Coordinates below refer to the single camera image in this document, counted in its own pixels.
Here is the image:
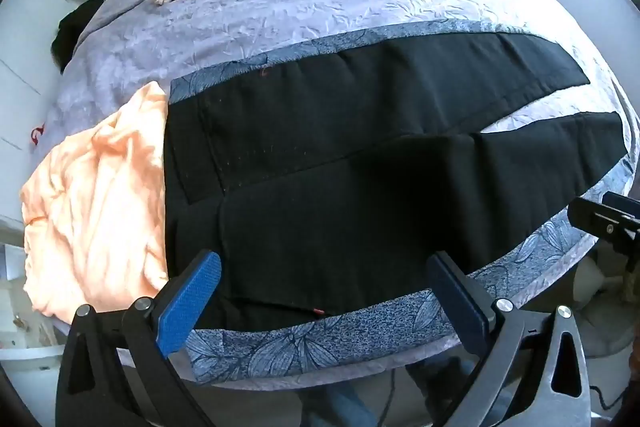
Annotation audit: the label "black item beside bed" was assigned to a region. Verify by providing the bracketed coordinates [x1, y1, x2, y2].
[51, 0, 104, 72]

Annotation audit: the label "lavender embossed bedspread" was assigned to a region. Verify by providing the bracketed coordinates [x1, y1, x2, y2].
[37, 0, 640, 391]

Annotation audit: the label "black pants with patterned trim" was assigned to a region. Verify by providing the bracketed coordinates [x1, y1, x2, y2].
[164, 25, 627, 332]

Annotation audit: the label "orange garment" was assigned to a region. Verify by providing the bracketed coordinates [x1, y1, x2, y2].
[21, 81, 168, 323]

